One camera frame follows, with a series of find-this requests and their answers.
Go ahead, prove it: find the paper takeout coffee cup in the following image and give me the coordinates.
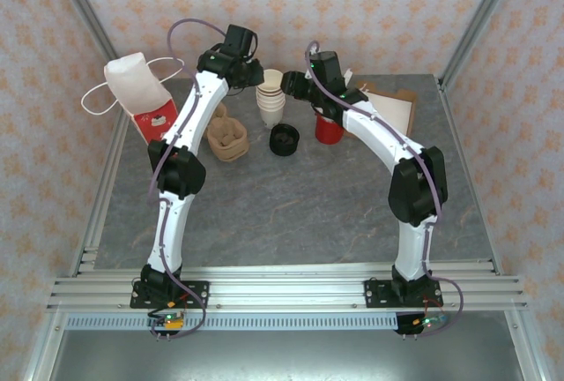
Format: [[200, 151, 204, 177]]
[[263, 69, 285, 92]]

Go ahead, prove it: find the white paper napkin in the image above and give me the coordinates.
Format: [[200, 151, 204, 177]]
[[366, 91, 414, 136]]

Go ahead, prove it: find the red and white paper bag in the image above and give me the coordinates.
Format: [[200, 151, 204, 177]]
[[80, 50, 186, 146]]

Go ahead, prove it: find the red mug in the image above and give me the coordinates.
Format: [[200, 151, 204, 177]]
[[314, 109, 346, 146]]

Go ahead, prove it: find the brown cardboard tray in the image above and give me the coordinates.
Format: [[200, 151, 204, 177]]
[[356, 79, 419, 151]]

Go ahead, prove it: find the small yellow circuit board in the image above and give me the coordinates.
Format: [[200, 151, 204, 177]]
[[147, 310, 186, 332]]

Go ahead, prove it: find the grey metal panel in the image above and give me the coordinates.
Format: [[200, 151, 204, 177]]
[[26, 327, 541, 381]]

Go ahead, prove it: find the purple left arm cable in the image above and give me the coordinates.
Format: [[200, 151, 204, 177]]
[[147, 18, 233, 341]]

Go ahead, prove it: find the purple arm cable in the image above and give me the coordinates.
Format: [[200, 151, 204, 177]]
[[305, 40, 464, 339], [147, 18, 233, 341]]

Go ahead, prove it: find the aluminium frame post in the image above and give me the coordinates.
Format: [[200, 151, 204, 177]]
[[438, 0, 526, 91], [46, 0, 120, 63]]

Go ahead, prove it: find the aluminium side rail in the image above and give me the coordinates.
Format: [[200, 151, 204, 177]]
[[68, 111, 133, 277], [437, 76, 502, 275]]

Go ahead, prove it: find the aluminium mounting rail beam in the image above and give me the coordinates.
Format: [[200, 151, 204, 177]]
[[46, 264, 529, 313]]

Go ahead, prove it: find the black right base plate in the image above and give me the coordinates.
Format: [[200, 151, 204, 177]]
[[363, 279, 443, 310]]

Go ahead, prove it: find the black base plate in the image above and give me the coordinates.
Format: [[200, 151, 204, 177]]
[[363, 279, 443, 310], [130, 280, 211, 310]]

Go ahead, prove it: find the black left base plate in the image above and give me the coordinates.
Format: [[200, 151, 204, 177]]
[[130, 280, 211, 310]]

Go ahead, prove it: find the slotted grey cable duct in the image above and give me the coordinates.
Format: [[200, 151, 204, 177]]
[[64, 313, 402, 330]]

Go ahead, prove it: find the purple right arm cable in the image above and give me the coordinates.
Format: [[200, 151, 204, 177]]
[[305, 40, 464, 339]]

